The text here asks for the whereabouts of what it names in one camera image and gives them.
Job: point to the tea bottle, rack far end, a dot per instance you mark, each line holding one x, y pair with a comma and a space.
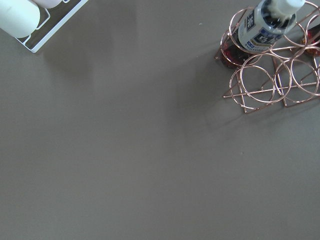
267, 23

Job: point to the pink cup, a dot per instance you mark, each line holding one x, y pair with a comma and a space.
48, 4

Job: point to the white cream cup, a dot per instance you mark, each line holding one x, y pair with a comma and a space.
19, 18

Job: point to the copper wire bottle rack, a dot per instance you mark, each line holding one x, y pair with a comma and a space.
288, 71

